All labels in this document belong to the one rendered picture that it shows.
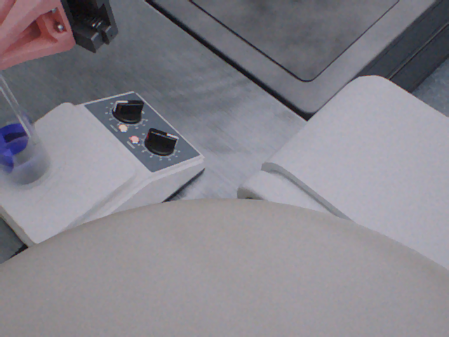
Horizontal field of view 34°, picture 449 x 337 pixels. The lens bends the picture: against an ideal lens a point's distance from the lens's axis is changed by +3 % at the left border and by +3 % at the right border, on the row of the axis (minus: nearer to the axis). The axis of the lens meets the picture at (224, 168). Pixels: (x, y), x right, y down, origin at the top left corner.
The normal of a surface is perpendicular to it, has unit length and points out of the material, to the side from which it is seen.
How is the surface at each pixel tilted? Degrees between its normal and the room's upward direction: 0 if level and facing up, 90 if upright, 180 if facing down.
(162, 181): 90
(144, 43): 0
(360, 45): 0
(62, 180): 0
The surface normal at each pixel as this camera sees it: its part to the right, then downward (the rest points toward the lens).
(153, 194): 0.67, 0.63
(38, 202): -0.06, -0.50
